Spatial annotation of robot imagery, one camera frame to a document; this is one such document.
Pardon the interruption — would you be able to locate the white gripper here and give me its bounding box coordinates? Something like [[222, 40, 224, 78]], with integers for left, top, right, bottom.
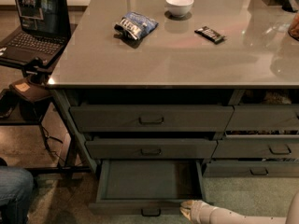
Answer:
[[180, 200, 219, 224]]

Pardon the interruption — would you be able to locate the grey drawer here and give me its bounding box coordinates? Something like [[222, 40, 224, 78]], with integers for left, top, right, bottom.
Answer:
[[213, 135, 299, 159], [226, 105, 299, 131], [85, 138, 217, 159], [202, 161, 299, 177], [89, 160, 205, 217], [69, 105, 234, 132]]

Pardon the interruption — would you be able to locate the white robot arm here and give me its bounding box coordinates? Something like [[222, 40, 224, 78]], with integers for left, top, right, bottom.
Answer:
[[179, 192, 299, 224]]

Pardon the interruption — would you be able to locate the black open laptop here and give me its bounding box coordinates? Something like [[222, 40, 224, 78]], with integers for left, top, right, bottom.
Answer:
[[0, 0, 71, 66]]

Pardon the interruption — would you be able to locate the person leg in jeans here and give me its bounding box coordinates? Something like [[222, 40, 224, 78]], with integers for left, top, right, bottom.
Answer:
[[0, 159, 34, 224]]

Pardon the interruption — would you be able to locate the black candy bar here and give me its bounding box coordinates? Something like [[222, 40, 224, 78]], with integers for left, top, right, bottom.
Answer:
[[194, 26, 225, 44]]

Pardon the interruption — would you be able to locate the blue chip bag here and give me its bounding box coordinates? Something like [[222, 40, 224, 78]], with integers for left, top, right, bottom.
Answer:
[[114, 12, 158, 40]]

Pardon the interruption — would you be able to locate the black box with note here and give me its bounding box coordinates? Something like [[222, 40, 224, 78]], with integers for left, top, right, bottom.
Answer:
[[9, 76, 51, 103]]

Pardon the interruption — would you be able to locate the black laptop stand cart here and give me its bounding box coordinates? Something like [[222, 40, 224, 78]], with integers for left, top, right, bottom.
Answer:
[[0, 23, 92, 175]]

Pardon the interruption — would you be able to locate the white ceramic bowl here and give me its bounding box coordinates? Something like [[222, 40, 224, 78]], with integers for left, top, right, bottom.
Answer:
[[165, 0, 194, 17]]

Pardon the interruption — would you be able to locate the orange jar at edge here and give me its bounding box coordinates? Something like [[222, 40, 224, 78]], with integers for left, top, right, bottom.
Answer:
[[288, 13, 299, 40]]

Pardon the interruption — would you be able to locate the grey cabinet frame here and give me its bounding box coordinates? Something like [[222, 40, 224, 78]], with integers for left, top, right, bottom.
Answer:
[[54, 88, 235, 168]]

